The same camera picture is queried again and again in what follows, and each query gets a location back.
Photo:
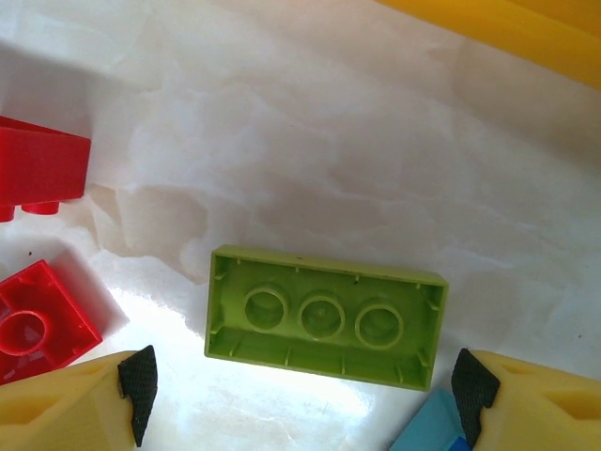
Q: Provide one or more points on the light blue lego brick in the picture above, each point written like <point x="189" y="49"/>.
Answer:
<point x="432" y="427"/>

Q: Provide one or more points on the small red lego brick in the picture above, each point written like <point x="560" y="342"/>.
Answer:
<point x="61" y="305"/>

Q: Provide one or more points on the yellow plastic bin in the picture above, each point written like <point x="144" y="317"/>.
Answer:
<point x="540" y="33"/>

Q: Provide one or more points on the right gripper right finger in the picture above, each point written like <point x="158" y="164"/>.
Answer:
<point x="540" y="409"/>

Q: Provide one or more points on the lime green lego brick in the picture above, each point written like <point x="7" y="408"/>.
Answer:
<point x="324" y="282"/>

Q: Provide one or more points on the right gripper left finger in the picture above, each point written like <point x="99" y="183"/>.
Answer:
<point x="56" y="413"/>

